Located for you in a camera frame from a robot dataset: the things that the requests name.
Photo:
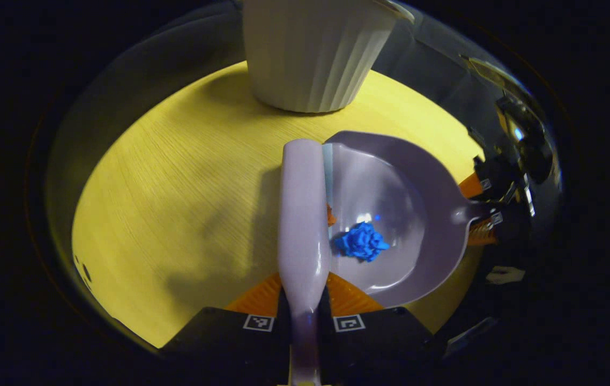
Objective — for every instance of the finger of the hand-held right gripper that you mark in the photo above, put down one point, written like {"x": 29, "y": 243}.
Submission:
{"x": 474, "y": 186}
{"x": 483, "y": 235}

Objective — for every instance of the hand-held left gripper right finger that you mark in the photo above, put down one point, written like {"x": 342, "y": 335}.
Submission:
{"x": 385, "y": 343}

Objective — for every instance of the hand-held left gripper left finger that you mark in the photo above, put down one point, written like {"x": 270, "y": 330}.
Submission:
{"x": 219, "y": 340}

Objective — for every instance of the pink dustpan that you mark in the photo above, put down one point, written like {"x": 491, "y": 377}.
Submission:
{"x": 423, "y": 203}

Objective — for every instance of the blue paper scrap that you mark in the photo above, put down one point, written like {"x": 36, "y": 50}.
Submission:
{"x": 362, "y": 241}

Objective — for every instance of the orange paper scrap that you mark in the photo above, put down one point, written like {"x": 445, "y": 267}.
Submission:
{"x": 330, "y": 216}

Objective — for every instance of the small pink broom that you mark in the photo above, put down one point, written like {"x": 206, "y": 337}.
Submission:
{"x": 302, "y": 225}

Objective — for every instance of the white ribbed garbage bin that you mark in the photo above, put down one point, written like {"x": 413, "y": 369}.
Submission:
{"x": 310, "y": 53}

